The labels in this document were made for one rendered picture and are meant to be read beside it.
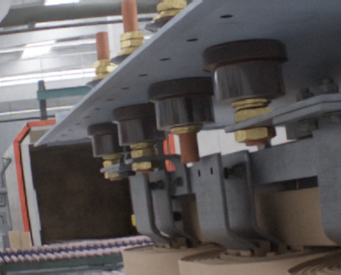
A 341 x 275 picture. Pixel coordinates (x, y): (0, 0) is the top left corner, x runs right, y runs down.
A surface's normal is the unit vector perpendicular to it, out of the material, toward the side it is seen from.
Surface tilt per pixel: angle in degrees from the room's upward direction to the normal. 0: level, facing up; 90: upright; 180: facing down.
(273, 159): 90
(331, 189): 90
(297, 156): 90
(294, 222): 90
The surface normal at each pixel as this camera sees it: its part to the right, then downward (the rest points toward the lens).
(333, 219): -0.95, 0.09
